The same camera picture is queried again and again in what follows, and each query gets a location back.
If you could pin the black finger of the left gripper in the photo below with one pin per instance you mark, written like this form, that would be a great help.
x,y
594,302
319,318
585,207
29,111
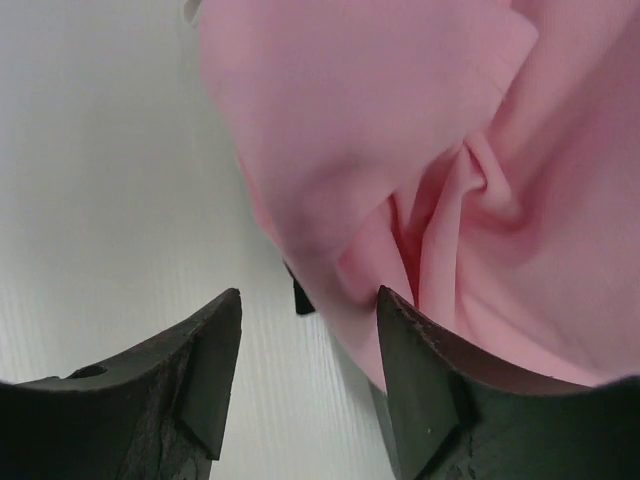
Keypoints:
x,y
303,305

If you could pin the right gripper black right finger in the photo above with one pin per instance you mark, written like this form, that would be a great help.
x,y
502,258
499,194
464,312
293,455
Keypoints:
x,y
453,411

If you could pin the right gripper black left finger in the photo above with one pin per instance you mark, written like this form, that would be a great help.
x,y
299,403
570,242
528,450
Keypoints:
x,y
157,410

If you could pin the pink t shirt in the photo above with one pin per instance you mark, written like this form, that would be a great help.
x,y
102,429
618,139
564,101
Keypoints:
x,y
479,158

